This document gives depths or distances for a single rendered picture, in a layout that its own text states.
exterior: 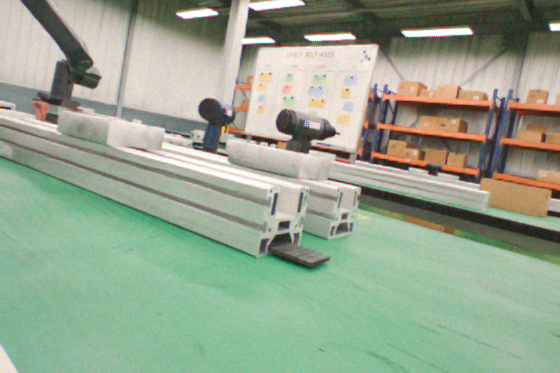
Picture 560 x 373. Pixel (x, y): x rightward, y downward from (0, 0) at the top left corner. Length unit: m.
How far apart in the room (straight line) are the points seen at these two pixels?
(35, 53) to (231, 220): 12.21
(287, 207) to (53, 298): 0.30
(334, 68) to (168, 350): 3.74
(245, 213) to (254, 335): 0.20
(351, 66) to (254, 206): 3.41
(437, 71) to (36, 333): 11.73
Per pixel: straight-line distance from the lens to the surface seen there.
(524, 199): 2.39
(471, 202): 1.98
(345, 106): 3.75
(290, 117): 0.88
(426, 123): 10.63
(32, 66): 12.58
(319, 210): 0.63
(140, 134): 0.71
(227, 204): 0.49
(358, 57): 3.82
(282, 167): 0.66
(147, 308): 0.32
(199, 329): 0.30
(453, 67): 11.76
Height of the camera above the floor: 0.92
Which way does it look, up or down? 3 degrees down
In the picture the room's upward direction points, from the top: 10 degrees clockwise
